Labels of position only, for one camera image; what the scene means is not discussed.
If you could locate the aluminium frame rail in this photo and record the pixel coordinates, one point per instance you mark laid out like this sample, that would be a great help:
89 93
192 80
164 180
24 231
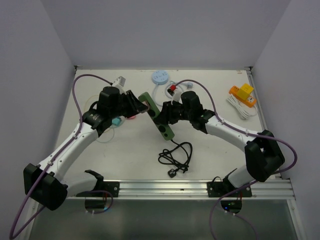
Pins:
276 189

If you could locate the teal plug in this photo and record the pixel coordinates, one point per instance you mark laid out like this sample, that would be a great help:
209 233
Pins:
118 121

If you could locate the round light blue socket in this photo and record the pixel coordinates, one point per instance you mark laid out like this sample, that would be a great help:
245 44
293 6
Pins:
160 77

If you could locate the yellow cube adapter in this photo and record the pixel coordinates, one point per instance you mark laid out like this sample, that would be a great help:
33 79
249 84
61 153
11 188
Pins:
245 91

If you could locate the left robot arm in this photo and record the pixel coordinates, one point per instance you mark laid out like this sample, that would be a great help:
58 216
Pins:
46 183

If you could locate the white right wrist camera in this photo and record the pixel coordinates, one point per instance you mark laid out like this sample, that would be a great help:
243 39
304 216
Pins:
174 92

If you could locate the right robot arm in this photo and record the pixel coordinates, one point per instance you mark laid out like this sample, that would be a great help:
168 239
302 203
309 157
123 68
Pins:
262 154

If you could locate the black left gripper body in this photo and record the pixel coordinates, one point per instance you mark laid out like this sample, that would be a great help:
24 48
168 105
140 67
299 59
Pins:
127 106

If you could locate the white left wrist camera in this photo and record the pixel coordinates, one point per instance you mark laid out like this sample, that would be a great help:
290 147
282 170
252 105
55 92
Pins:
119 82

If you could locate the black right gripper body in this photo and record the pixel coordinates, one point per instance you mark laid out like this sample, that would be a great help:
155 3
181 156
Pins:
177 112

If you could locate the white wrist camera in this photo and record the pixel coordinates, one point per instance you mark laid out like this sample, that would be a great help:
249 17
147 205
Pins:
119 82
174 92

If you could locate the green power strip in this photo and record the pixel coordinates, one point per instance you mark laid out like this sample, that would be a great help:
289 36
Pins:
153 111

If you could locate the orange power strip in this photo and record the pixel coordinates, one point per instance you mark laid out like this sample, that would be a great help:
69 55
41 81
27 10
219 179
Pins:
250 102

